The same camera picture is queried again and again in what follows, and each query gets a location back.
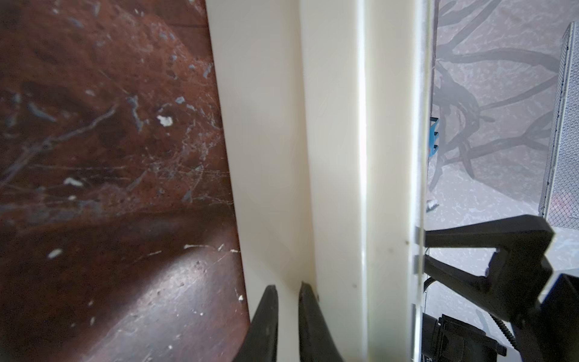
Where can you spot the blue plastic clip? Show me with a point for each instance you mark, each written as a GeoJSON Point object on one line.
{"type": "Point", "coordinates": [433, 137]}

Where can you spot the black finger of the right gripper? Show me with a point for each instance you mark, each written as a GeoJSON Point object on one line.
{"type": "Point", "coordinates": [517, 271]}

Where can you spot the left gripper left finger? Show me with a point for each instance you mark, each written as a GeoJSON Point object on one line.
{"type": "Point", "coordinates": [260, 342]}

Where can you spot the cream plastic wrap dispenser base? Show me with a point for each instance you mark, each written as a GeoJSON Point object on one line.
{"type": "Point", "coordinates": [258, 60]}

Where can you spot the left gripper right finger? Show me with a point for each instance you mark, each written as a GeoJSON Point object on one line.
{"type": "Point", "coordinates": [315, 340]}

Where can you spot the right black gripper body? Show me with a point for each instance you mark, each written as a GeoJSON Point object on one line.
{"type": "Point", "coordinates": [550, 333]}

